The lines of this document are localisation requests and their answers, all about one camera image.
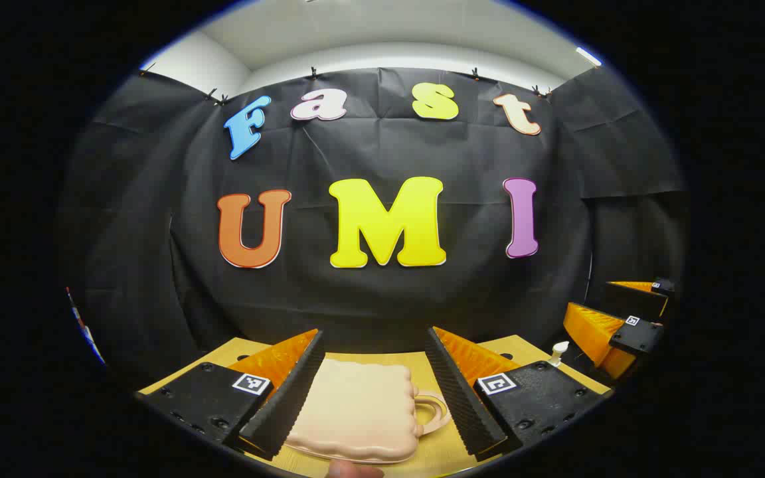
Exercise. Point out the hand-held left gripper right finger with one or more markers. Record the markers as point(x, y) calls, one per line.
point(459, 398)

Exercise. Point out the beige suitcase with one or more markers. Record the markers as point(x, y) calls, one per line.
point(356, 405)

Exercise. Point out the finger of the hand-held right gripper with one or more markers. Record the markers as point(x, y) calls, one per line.
point(638, 337)
point(635, 302)

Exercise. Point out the white printed object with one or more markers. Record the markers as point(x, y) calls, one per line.
point(84, 325)

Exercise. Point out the ceiling light strip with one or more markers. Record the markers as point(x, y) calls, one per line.
point(588, 56)

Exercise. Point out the white pump bottle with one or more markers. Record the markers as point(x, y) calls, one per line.
point(559, 350)

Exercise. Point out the row of black clips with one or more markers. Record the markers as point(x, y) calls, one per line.
point(314, 72)

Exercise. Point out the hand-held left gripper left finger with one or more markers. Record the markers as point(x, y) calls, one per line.
point(289, 398)

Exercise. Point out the black backdrop cloth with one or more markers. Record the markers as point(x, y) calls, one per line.
point(382, 299)

